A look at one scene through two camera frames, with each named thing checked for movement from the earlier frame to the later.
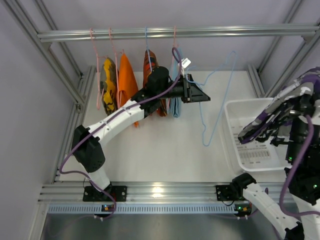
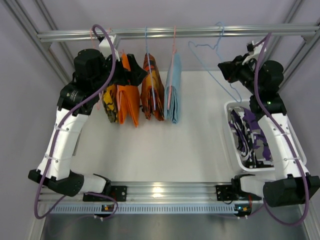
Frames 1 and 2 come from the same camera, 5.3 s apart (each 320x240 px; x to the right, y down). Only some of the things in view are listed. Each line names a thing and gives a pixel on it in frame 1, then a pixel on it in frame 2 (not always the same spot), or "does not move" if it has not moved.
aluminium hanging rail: [151, 33] does not move
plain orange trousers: [127, 85] does not move
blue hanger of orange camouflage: [147, 49] does not move
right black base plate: [224, 193] does not move
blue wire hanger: [224, 99] → [209, 69]
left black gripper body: [186, 88] → [124, 69]
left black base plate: [119, 192] does not move
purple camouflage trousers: [307, 84] → [250, 142]
